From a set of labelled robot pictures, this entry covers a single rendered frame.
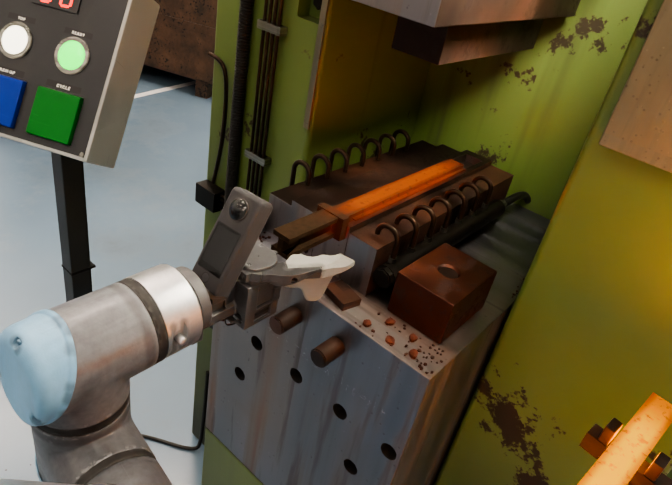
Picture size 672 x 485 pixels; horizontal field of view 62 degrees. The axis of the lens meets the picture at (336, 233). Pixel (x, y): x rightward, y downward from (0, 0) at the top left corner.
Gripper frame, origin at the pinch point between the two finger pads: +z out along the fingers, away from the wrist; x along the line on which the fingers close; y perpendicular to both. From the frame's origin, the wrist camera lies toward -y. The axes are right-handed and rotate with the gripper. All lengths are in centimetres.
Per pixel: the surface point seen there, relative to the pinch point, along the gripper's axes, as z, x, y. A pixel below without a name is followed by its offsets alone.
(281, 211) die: 4.6, -9.7, 3.8
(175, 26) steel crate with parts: 180, -280, 57
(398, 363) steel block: -1.4, 17.6, 9.2
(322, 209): 3.2, -1.4, -1.2
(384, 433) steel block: -1.4, 18.8, 21.1
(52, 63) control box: -8.9, -48.3, -7.3
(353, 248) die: 4.6, 3.9, 2.6
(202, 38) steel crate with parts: 188, -262, 60
